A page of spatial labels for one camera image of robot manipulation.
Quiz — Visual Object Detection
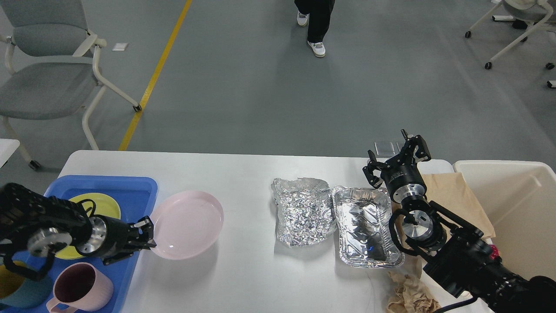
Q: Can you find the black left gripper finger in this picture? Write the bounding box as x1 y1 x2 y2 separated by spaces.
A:
128 216 157 251
103 250 140 266

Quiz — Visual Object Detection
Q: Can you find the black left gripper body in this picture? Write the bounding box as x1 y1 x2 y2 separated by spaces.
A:
77 215 139 260

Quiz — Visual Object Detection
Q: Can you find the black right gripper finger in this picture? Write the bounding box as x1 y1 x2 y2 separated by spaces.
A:
397 129 432 166
363 150 387 189

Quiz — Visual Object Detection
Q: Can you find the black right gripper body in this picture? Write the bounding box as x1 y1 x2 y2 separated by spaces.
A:
382 158 427 203

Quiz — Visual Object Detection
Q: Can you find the pink mug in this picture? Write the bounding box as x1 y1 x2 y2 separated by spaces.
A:
46 262 114 313

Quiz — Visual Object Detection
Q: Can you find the pink plate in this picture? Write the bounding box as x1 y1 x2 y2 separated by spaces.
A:
150 190 224 260

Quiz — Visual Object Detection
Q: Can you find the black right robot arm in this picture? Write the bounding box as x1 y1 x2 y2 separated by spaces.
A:
363 130 556 313

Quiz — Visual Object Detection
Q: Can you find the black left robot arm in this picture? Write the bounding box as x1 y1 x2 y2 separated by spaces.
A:
0 183 156 281

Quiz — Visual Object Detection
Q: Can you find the yellow plate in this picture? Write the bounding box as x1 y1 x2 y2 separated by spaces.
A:
55 193 121 260

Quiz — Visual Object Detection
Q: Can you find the clear floor plate left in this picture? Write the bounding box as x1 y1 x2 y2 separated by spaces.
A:
374 141 397 158

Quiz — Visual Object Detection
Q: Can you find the aluminium foil tray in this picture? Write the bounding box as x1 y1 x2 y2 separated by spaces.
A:
332 186 405 269

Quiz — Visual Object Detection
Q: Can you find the blue plastic tray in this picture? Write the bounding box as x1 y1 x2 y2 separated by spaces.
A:
0 175 158 313

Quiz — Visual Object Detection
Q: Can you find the brown paper bag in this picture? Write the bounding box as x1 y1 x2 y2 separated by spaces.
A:
391 172 496 257

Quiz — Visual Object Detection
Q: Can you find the crumpled aluminium foil sheet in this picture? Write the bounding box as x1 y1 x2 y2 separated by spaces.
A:
271 177 336 247

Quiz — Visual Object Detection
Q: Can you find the blue yellow cup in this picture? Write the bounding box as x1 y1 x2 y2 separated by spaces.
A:
0 263 53 310

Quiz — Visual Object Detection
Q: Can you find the beige plastic bin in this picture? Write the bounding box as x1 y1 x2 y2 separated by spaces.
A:
453 160 556 279

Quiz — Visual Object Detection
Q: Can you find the crumpled brown paper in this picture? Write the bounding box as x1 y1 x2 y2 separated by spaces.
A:
385 271 441 313

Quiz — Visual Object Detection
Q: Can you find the red crushed can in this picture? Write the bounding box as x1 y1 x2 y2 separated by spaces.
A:
489 244 500 260

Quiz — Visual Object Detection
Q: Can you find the white side table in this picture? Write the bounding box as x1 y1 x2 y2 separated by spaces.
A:
0 138 20 168

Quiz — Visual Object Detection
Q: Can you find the person in black trousers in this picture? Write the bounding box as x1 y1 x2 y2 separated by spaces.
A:
294 0 335 58

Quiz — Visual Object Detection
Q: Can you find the grey office chair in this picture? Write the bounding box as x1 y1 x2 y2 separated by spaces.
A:
0 0 142 150

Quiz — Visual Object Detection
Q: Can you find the white chair on right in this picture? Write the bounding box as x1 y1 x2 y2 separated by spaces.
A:
465 0 556 70

